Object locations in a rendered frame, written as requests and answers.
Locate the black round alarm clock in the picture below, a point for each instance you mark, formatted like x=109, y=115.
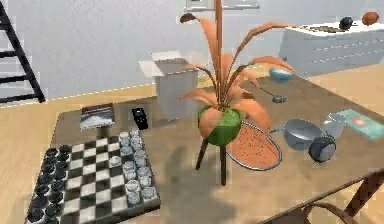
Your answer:
x=321, y=149

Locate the open grey cardboard box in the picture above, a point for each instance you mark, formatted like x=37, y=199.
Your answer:
x=175, y=90

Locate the orange plant in green pot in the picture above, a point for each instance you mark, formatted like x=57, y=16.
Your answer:
x=221, y=125

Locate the black remote control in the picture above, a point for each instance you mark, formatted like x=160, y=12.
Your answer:
x=139, y=118

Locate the white chess piece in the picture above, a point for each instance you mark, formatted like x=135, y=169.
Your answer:
x=136, y=140
x=115, y=161
x=144, y=171
x=137, y=147
x=128, y=165
x=125, y=143
x=141, y=162
x=134, y=133
x=140, y=154
x=134, y=198
x=145, y=181
x=124, y=136
x=148, y=192
x=130, y=175
x=126, y=150
x=132, y=186

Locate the orange strung racket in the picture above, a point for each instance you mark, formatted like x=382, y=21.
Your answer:
x=253, y=148

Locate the grey ladle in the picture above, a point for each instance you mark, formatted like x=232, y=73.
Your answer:
x=278, y=99

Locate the blue and white book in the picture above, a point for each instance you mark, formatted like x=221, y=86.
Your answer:
x=97, y=116

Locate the blue bowl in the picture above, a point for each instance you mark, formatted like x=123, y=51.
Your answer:
x=280, y=74

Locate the grey metal bowl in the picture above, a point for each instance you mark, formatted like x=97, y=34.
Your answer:
x=300, y=133

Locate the black and white chess board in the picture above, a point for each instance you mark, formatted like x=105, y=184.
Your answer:
x=96, y=186

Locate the brown wooden table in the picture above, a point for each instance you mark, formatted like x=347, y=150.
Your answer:
x=300, y=186

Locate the black chess piece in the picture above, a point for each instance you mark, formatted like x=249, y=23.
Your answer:
x=51, y=152
x=61, y=165
x=51, y=220
x=42, y=189
x=64, y=149
x=63, y=157
x=55, y=197
x=60, y=174
x=39, y=201
x=49, y=169
x=45, y=179
x=53, y=209
x=50, y=160
x=35, y=214
x=57, y=185

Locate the clear glass cup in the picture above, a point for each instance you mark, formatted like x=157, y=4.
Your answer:
x=334, y=125

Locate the white chest of drawers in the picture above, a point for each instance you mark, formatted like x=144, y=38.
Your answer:
x=333, y=50

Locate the dark flat object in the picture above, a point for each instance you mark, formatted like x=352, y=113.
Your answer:
x=325, y=29

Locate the brown curved wooden chair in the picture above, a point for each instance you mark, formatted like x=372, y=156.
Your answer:
x=328, y=210

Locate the teal book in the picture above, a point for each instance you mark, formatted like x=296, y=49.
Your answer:
x=365, y=124

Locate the black round object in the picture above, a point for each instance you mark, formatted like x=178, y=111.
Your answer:
x=345, y=23

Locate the black ladder shelf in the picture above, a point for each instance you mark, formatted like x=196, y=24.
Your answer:
x=20, y=56

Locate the orange ball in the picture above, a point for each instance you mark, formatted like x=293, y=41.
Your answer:
x=370, y=18

